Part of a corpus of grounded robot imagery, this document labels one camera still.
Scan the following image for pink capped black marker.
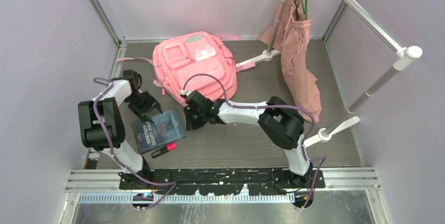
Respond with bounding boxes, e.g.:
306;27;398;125
151;142;176;158

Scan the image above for pink hanging trousers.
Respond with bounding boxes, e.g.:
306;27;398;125
272;0;322;123

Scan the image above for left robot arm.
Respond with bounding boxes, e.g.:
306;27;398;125
78;70;162;189

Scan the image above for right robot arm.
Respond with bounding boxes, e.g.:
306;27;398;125
181;90;313;188

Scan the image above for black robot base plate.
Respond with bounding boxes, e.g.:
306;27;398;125
118;168;325;196

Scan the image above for white metal clothes rack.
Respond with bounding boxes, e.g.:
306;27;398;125
236;0;423;148

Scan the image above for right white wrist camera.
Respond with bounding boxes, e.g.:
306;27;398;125
180;89;192;99

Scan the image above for Nineteen Eighty-Four blue book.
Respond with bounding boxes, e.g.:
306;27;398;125
132;110;186;154

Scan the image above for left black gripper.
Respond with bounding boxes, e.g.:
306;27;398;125
126;91;161;122

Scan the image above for pink student backpack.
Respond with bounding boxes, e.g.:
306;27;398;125
117;31;256;108

